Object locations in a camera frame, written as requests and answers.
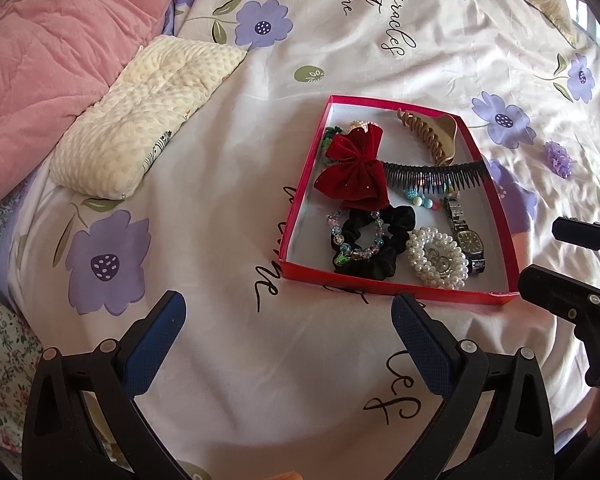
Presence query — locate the white purple-flowered bedsheet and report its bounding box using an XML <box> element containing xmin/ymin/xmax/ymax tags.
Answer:
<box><xmin>10</xmin><ymin>0</ymin><xmax>600</xmax><ymax>480</ymax></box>

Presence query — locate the silver wristwatch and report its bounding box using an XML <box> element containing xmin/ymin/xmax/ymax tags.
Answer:
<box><xmin>441</xmin><ymin>196</ymin><xmax>487</xmax><ymax>276</ymax></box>

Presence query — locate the purple flower hair accessory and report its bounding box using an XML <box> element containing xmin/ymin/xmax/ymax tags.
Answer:
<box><xmin>544</xmin><ymin>141</ymin><xmax>576</xmax><ymax>179</ymax></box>

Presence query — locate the cream dotted pillow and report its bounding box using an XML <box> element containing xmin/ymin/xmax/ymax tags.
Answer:
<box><xmin>49</xmin><ymin>35</ymin><xmax>248</xmax><ymax>202</ymax></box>

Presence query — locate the green hair clip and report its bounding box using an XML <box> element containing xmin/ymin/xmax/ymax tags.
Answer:
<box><xmin>322</xmin><ymin>126</ymin><xmax>342</xmax><ymax>162</ymax></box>

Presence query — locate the colourful round bead bracelet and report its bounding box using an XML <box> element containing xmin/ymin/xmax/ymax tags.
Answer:
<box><xmin>405</xmin><ymin>182</ymin><xmax>457</xmax><ymax>212</ymax></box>

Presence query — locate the black scrunchie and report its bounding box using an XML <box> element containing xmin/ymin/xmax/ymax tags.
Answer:
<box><xmin>334</xmin><ymin>205</ymin><xmax>417</xmax><ymax>278</ymax></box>

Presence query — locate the small-flowered cloth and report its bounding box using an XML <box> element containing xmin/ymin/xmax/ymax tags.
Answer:
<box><xmin>0</xmin><ymin>200</ymin><xmax>48</xmax><ymax>461</ymax></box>

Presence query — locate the multi-strand pearl bracelet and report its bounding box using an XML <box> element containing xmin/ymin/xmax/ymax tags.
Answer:
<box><xmin>406</xmin><ymin>227</ymin><xmax>470</xmax><ymax>290</ymax></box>

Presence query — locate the beige claw hair clip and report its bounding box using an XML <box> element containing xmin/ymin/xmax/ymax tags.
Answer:
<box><xmin>397</xmin><ymin>109</ymin><xmax>463</xmax><ymax>167</ymax></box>

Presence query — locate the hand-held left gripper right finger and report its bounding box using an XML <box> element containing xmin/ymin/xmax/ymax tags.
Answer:
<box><xmin>391</xmin><ymin>292</ymin><xmax>556</xmax><ymax>480</ymax></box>

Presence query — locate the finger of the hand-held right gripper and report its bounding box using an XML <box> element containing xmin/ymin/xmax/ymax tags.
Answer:
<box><xmin>518</xmin><ymin>264</ymin><xmax>600</xmax><ymax>387</ymax></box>
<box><xmin>552</xmin><ymin>216</ymin><xmax>600</xmax><ymax>257</ymax></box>

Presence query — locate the red velvet hair bow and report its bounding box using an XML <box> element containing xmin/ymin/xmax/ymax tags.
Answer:
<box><xmin>314</xmin><ymin>127</ymin><xmax>392</xmax><ymax>211</ymax></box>

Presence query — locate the pink quilt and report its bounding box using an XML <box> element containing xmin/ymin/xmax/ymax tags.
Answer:
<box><xmin>0</xmin><ymin>0</ymin><xmax>182</xmax><ymax>212</ymax></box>

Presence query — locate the black hair comb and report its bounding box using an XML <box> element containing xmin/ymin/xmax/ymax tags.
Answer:
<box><xmin>382</xmin><ymin>160</ymin><xmax>487</xmax><ymax>194</ymax></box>

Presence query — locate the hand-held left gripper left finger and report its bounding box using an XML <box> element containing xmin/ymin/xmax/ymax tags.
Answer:
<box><xmin>22</xmin><ymin>290</ymin><xmax>191</xmax><ymax>480</ymax></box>

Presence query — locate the red shallow box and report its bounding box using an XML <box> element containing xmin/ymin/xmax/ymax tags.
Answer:
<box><xmin>279</xmin><ymin>95</ymin><xmax>521</xmax><ymax>307</ymax></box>

